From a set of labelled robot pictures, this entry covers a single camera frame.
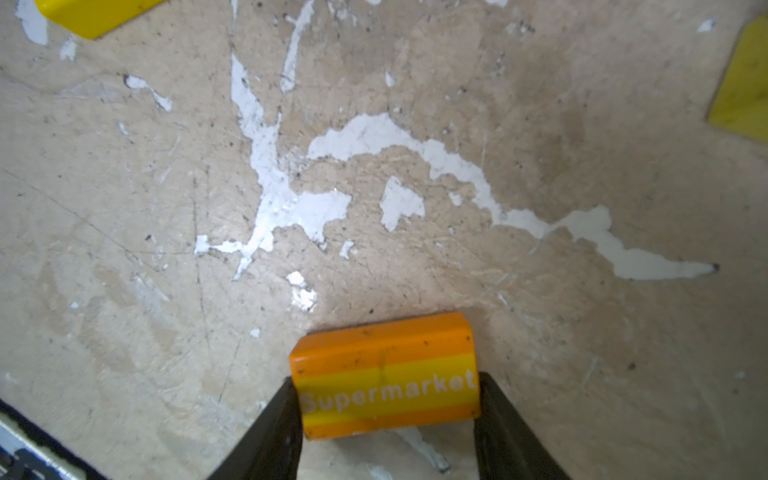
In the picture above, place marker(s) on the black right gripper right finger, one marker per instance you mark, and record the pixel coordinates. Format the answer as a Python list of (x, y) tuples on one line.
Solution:
[(505, 446)]

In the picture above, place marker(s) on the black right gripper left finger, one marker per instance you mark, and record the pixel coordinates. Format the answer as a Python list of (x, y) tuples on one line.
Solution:
[(271, 448)]

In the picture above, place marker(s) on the yellow striped block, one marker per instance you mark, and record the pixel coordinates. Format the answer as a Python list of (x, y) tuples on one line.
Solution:
[(91, 19)]

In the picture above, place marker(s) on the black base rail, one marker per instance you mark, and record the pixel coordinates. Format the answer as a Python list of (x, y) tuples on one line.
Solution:
[(30, 453)]

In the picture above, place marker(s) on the orange supermarket block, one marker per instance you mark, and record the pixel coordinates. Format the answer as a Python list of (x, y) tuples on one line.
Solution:
[(390, 375)]

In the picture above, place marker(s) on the yellow-green cube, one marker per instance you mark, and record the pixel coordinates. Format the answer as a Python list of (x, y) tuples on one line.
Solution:
[(740, 104)]

